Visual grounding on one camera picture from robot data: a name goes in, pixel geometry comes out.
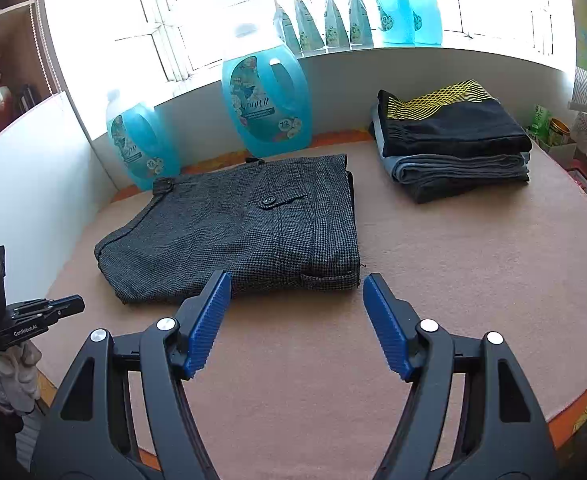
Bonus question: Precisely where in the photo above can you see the left blue detergent bottle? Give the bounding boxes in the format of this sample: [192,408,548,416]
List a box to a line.
[106,89,180,191]

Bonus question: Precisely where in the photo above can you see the dark folded bottom garment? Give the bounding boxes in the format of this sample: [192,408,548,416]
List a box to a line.
[402,174,529,204]

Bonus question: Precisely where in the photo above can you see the gloved left hand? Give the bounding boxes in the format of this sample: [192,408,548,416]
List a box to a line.
[0,340,42,416]

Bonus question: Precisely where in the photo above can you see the middle blue detergent bottle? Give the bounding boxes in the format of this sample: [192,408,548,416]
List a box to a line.
[222,23,313,158]

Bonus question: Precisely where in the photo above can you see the blue bottle on sill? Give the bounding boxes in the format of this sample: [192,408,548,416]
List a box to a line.
[376,0,415,46]

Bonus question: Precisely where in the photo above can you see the green box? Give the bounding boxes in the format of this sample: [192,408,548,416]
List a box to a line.
[528,105,551,143]

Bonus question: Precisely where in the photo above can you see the grey folded jeans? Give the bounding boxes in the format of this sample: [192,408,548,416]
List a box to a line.
[371,107,530,185]

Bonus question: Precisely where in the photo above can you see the yellow tin can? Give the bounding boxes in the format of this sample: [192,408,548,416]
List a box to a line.
[547,117,570,146]

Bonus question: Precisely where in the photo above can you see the grey houndstooth pants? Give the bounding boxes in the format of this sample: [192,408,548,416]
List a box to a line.
[95,154,361,304]

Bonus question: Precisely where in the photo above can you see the blue detergent bottle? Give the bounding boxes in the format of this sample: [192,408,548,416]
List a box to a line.
[106,89,180,191]
[222,23,313,158]

